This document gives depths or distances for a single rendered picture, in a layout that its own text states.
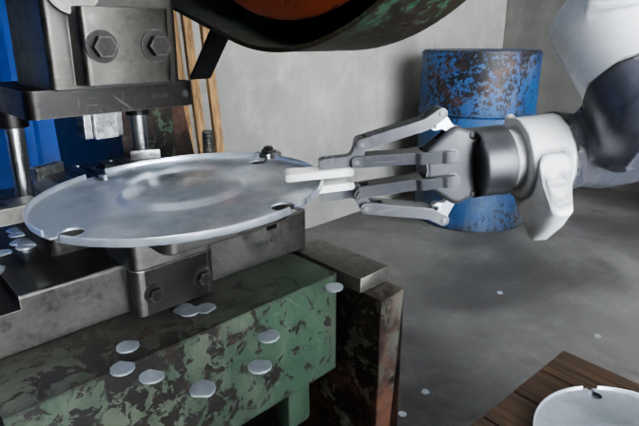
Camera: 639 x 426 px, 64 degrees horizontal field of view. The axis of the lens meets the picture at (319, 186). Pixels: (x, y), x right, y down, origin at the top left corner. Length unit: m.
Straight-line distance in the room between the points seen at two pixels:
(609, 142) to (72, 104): 0.55
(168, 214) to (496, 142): 0.33
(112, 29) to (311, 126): 1.98
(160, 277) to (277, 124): 1.83
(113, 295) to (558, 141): 0.49
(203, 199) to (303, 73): 2.00
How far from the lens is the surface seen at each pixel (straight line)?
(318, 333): 0.71
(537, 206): 0.56
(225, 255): 0.68
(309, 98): 2.50
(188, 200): 0.49
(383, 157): 0.53
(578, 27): 0.58
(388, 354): 0.74
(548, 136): 0.57
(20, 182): 0.76
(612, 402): 1.05
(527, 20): 3.92
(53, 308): 0.60
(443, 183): 0.55
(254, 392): 0.67
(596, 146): 0.57
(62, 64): 0.62
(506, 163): 0.55
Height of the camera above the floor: 0.95
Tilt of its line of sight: 16 degrees down
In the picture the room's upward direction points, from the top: straight up
